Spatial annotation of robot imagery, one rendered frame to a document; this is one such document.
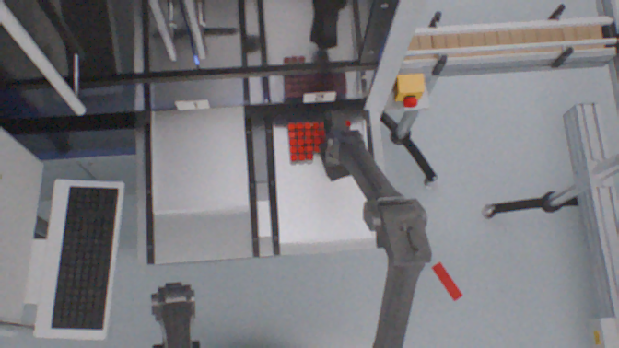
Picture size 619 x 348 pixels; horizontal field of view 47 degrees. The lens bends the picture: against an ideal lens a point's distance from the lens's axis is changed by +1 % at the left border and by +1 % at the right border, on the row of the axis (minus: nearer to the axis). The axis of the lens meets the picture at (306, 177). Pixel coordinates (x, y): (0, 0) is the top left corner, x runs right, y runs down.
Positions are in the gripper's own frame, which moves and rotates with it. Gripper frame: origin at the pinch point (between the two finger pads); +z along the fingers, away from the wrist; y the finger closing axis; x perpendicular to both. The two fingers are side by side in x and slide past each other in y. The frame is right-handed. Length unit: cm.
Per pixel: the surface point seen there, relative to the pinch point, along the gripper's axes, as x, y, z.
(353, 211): -1.9, -11.8, 6.5
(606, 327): -70, -66, 42
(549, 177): -97, -9, 97
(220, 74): 21.9, 24.8, -26.6
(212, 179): 32.7, 9.2, 5.8
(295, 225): 14.7, -10.4, 6.1
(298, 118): 3.7, 19.1, 6.6
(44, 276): 85, -1, 12
